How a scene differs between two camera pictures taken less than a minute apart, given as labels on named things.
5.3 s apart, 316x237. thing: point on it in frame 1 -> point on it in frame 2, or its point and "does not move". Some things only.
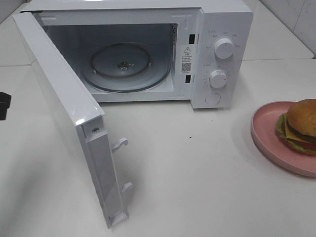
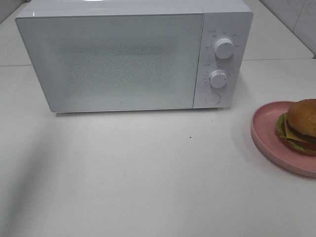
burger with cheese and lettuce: [296, 128] does not move
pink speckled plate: [263, 125] does not move
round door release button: [213, 98] does not move
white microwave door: [81, 100] -> [89, 62]
